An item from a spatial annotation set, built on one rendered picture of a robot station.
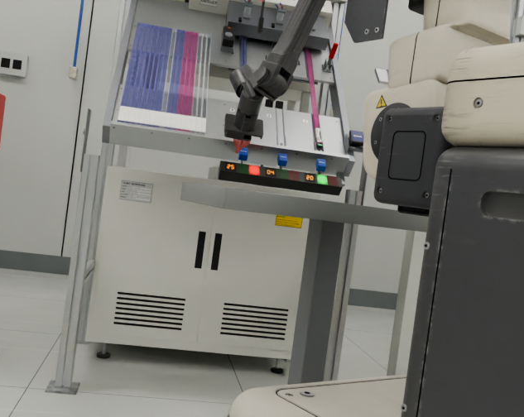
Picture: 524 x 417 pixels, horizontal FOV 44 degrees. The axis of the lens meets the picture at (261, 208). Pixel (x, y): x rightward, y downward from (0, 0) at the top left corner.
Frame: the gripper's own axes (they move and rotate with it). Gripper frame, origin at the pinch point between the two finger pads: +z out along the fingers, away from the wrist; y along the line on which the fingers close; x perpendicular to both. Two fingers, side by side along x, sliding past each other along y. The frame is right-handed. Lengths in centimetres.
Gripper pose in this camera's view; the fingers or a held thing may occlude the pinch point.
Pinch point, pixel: (237, 149)
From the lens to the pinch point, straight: 176.8
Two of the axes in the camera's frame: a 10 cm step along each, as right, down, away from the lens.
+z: -2.3, 6.6, 7.1
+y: -9.7, -1.5, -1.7
